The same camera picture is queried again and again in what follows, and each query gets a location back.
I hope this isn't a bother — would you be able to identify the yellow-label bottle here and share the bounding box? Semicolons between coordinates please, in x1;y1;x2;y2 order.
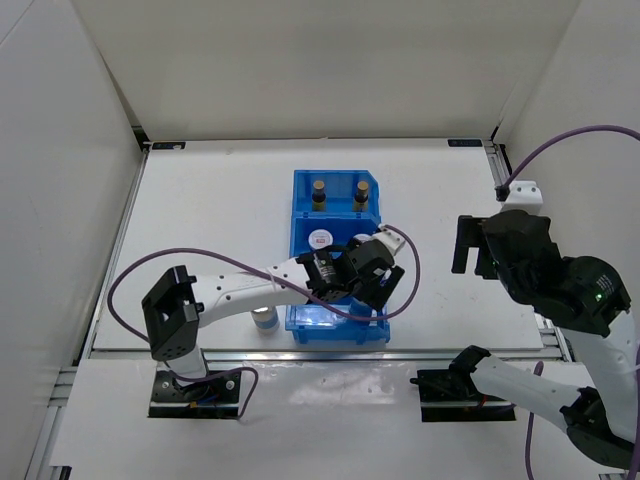
311;180;327;212
352;181;369;212

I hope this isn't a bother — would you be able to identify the silver-lid spice jar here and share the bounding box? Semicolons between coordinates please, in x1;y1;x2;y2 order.
348;298;377;322
251;307;280;335

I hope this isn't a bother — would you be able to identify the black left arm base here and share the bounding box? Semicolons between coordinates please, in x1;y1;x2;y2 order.
147;368;242;420

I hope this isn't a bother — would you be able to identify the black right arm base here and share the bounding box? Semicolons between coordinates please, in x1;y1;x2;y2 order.
409;369;516;423

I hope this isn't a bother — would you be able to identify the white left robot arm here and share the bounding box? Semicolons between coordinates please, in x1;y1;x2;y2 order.
141;232;404;400

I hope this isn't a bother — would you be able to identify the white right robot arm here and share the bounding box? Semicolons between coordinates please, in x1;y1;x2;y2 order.
449;210;639;479

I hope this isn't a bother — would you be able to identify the blue three-compartment plastic bin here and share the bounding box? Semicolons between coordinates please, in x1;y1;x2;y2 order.
284;169;392;346

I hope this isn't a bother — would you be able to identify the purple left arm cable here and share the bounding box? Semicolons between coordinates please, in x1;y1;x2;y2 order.
107;224;422;351

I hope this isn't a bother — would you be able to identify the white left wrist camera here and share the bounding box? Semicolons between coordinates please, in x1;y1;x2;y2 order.
372;225;406;256

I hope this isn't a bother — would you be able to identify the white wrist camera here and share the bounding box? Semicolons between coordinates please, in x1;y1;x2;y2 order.
496;180;543;215
372;225;406;256

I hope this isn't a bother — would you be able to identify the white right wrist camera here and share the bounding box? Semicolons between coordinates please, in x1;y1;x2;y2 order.
496;180;543;215

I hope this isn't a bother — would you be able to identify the aluminium table frame rail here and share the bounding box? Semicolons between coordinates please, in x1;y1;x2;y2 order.
74;349;566;363

